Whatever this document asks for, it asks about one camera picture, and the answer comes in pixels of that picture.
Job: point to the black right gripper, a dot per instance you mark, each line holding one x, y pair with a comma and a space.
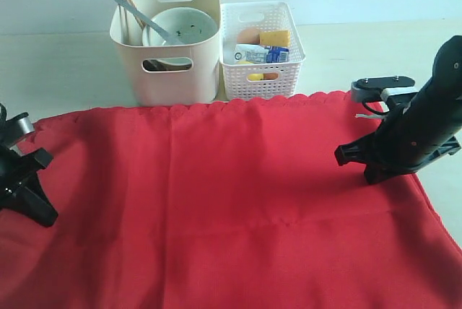
414, 134

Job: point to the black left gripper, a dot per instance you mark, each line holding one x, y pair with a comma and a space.
21, 191

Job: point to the orange fried nugget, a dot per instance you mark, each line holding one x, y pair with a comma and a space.
270, 76

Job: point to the red scalloped table cloth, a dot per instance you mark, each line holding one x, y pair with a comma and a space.
227, 205

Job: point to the yellow lemon with sticker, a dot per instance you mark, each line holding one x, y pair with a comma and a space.
254, 76

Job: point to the yellow cheese wedge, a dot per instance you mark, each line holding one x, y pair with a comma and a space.
278, 38

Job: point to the small milk carton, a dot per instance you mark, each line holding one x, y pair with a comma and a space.
261, 54

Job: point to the stainless steel cup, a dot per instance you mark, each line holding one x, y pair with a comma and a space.
152, 65

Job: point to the brown egg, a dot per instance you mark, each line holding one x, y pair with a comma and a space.
250, 35

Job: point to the metal table knife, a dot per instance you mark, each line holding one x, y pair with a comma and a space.
164, 34

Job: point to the pale green ceramic bowl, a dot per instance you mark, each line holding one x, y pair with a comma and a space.
186, 24

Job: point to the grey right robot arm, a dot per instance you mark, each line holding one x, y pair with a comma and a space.
444, 84

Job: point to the white perforated plastic basket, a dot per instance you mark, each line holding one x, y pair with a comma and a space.
266, 16

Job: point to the cream plastic tub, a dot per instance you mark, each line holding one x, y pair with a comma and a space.
193, 75

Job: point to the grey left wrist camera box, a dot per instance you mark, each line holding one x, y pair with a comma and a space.
16, 129

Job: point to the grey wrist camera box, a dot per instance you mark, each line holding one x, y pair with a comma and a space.
16, 129
370, 89

